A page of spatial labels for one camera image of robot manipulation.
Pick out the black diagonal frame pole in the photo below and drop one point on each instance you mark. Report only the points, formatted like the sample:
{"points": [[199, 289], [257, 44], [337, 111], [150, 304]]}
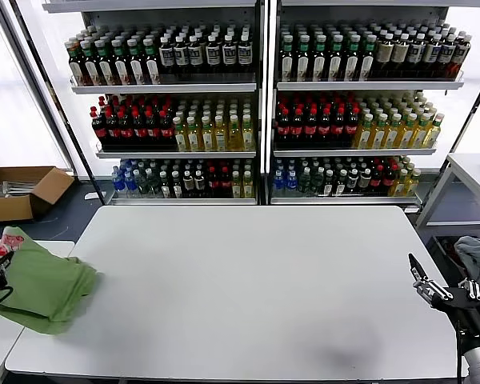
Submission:
{"points": [[99, 190], [458, 136]]}

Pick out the green label tea bottle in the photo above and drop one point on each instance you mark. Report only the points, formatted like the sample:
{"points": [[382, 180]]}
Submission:
{"points": [[320, 60], [105, 68], [152, 67], [137, 67], [351, 60], [367, 60], [287, 60], [336, 60], [122, 68], [303, 60], [91, 68]]}

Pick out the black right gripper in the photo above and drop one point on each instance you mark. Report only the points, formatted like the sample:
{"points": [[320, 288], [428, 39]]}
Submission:
{"points": [[464, 304]]}

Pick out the green polo shirt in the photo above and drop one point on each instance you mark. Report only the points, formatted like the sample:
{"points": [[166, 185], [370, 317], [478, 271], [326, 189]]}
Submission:
{"points": [[44, 288]]}

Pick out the red cap cola bottle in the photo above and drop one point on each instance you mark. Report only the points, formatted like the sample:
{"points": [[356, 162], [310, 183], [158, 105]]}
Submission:
{"points": [[153, 129], [310, 128], [377, 180], [166, 129], [113, 129], [225, 184], [351, 128], [283, 128], [126, 129], [389, 179], [213, 184], [338, 128], [101, 130], [324, 128], [139, 129], [297, 128]]}

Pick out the small white floor object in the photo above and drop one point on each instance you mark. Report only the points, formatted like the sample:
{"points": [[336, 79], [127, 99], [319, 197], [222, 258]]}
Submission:
{"points": [[91, 196]]}

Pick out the white cap dark drink bottle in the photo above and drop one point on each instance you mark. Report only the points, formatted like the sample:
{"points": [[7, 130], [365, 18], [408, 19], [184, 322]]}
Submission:
{"points": [[200, 184], [329, 184], [365, 182], [165, 186], [353, 182], [341, 183], [189, 184], [177, 186]]}

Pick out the green tinted water bottle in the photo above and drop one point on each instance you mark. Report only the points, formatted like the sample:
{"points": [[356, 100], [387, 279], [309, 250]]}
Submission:
{"points": [[304, 183], [153, 185], [316, 183], [141, 184]]}

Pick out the beige label dark bottle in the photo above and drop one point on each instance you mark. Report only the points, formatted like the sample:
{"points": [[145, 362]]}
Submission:
{"points": [[400, 54], [384, 54]]}

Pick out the silver metal rods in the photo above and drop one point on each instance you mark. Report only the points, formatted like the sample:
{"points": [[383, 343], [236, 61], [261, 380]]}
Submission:
{"points": [[12, 188]]}

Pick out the grey metal frame table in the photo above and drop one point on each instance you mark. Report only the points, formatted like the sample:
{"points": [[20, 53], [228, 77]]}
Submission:
{"points": [[470, 166]]}

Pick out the white blue label dark bottle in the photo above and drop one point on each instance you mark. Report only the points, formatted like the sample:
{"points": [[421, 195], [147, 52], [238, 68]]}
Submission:
{"points": [[245, 53], [181, 56], [430, 54], [459, 54], [229, 54], [166, 56], [415, 54], [213, 55], [195, 55], [445, 54]]}

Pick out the blue water bottle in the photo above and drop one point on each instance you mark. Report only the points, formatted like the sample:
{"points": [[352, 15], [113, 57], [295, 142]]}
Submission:
{"points": [[117, 182], [130, 183], [291, 182], [278, 182]]}

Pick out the yellow juice bottle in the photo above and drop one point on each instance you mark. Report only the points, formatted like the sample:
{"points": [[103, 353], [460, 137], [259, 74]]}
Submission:
{"points": [[236, 186], [378, 134], [411, 182], [193, 136], [234, 135], [364, 134], [206, 136], [247, 135], [392, 134], [420, 134], [433, 132], [221, 135], [180, 136], [400, 183], [247, 186], [406, 134]]}

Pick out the grey metal bottle rack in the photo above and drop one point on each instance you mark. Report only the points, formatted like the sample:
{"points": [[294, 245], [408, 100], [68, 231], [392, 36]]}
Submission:
{"points": [[164, 89], [364, 85]]}

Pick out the grey blue cloth pile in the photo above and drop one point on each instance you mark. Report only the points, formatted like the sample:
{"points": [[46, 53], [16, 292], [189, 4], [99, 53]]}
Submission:
{"points": [[476, 252]]}

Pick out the brown cardboard box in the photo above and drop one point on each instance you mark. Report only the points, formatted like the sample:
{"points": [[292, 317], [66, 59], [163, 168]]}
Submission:
{"points": [[8, 208]]}

